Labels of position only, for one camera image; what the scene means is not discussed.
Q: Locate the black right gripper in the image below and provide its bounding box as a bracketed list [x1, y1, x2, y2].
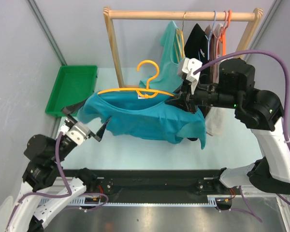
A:
[165, 77, 241, 114]

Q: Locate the yellow plastic hanger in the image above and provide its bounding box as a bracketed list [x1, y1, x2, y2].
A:
[98, 60, 174, 99]

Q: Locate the teal blue t shirt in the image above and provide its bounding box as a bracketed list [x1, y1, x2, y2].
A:
[77, 91, 206, 149]

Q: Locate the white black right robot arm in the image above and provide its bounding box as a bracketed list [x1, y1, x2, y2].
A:
[167, 58, 290, 195]

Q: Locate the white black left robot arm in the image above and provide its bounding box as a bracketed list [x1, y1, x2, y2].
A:
[4, 101, 108, 232]

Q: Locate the mint green t shirt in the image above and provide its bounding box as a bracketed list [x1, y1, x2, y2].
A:
[149, 21, 182, 92]

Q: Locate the black t shirt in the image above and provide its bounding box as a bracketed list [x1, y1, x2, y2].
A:
[183, 23, 212, 142]

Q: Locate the wooden hanger metal hook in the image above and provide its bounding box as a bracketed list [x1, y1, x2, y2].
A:
[175, 12, 187, 61]

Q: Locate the light blue plastic hanger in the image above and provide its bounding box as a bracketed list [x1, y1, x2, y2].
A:
[198, 11, 218, 65]

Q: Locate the orange plastic hanger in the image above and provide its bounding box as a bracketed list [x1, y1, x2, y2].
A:
[219, 10, 232, 56]

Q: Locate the pink plastic hanger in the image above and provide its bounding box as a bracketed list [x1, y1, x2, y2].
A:
[212, 11, 230, 54]

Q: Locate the white garment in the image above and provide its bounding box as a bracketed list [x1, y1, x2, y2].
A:
[205, 107, 225, 136]

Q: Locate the green plastic tray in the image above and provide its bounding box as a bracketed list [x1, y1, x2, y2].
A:
[45, 65, 98, 117]

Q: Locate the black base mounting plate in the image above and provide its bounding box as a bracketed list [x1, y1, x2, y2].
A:
[64, 169, 243, 209]

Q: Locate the pink beige garment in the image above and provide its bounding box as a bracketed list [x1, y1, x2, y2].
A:
[205, 25, 220, 83]

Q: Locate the wooden clothes rack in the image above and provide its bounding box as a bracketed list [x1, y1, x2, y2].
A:
[103, 6, 263, 87]

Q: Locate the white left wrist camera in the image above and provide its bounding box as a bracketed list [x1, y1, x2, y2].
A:
[66, 122, 90, 145]

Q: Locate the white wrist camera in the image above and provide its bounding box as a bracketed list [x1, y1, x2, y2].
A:
[177, 58, 203, 95]
[66, 122, 90, 145]

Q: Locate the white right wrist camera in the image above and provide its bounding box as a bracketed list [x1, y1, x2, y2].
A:
[177, 58, 203, 95]

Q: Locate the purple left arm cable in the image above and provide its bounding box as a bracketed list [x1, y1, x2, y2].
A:
[6, 131, 109, 230]

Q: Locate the white slotted cable duct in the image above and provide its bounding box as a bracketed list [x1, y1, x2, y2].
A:
[38, 195, 218, 207]

